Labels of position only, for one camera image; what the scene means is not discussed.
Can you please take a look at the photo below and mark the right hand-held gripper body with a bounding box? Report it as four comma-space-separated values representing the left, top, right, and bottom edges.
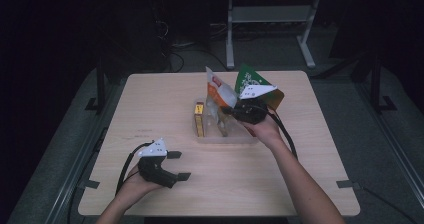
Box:
233, 85, 278, 125

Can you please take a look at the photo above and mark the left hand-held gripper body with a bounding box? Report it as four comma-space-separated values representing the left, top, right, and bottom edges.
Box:
138, 137, 179, 189

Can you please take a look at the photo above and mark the white and orange snack packet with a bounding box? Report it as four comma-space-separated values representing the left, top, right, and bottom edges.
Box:
205, 66, 239, 138

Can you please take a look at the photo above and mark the clear plastic container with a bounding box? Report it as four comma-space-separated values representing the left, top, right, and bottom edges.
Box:
192, 98, 265, 145

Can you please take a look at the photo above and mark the green and gold snack packet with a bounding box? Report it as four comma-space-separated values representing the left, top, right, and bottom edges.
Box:
234, 63, 285, 112

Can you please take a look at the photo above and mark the person's left hand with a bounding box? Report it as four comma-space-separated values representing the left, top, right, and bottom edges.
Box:
121, 165, 164, 200

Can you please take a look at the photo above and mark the person's right hand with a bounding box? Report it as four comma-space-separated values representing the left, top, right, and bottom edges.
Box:
244, 112, 284, 150

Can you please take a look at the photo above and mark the grey tape strip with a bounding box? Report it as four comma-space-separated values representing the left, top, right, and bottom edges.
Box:
79, 179, 101, 190
335, 180, 362, 190

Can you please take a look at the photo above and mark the black metal stand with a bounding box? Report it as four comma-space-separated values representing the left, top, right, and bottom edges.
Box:
84, 55, 108, 114
369, 52, 398, 114

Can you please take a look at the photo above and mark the white metal stand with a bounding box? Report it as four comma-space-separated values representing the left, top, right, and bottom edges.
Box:
225, 0, 323, 70

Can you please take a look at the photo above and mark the left hand-held gripper cable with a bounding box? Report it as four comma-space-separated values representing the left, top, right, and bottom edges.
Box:
115, 141, 155, 197

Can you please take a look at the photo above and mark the hand-held gripper cable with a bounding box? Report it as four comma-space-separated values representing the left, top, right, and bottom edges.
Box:
115, 141, 155, 197
265, 105, 299, 161

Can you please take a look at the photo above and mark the right hand-held gripper cable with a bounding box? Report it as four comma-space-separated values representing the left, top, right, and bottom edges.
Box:
265, 105, 299, 161

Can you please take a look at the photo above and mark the tangle of black floor cables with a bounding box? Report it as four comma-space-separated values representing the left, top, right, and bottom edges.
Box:
154, 19, 231, 74

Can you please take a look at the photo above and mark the black floor cable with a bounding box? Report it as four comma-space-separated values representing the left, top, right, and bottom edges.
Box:
360, 186, 418, 224

